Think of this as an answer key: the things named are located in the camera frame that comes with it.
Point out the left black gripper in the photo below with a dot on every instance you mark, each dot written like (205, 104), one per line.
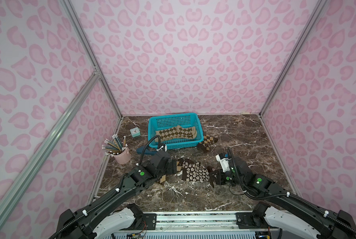
(168, 165)

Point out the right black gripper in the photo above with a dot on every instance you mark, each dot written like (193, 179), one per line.
(218, 178)

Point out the daisy sock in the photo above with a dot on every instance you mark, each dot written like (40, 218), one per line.
(187, 172)
(209, 170)

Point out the tan argyle sock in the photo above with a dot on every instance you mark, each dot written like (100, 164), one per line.
(177, 132)

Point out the dark brown argyle sock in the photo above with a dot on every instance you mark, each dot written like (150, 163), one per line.
(181, 164)
(207, 142)

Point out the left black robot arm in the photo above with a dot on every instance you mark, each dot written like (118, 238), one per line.
(115, 194)

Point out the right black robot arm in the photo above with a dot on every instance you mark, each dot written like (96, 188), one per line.
(278, 207)

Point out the teal plastic basket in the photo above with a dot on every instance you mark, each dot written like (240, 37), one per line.
(165, 122)

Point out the small teal clock cube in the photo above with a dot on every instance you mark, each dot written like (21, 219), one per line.
(135, 132)

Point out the bundle of pencils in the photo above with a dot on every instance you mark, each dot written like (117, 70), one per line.
(115, 145)

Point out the aluminium front rail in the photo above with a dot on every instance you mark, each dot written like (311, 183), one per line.
(192, 222)

